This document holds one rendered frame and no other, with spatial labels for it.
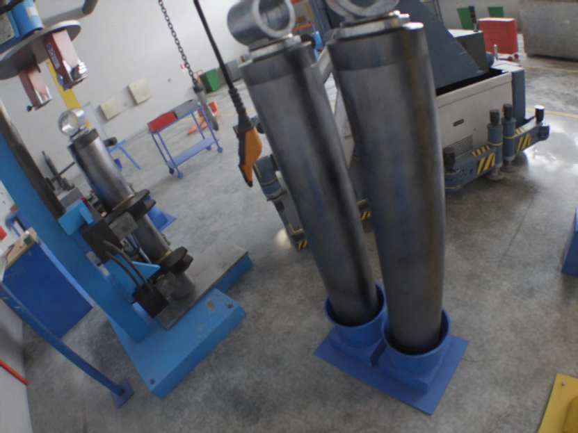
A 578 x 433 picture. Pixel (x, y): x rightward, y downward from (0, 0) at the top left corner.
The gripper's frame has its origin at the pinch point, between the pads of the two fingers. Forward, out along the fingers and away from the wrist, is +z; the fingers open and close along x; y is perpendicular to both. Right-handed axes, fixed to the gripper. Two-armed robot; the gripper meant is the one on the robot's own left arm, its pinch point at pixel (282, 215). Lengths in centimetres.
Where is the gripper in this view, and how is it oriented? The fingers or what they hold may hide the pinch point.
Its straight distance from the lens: 183.4
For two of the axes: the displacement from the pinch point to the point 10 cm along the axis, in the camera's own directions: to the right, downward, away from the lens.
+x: 2.7, 4.8, -8.3
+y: -9.1, 4.1, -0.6
